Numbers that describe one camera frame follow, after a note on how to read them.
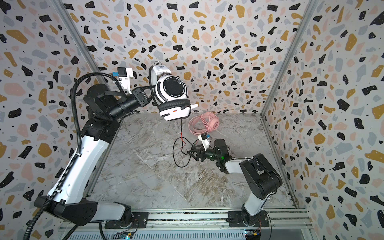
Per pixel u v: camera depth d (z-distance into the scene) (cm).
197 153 78
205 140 79
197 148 86
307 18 74
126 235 70
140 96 50
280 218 76
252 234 72
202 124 114
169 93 42
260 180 48
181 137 106
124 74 50
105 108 45
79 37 80
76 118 42
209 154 79
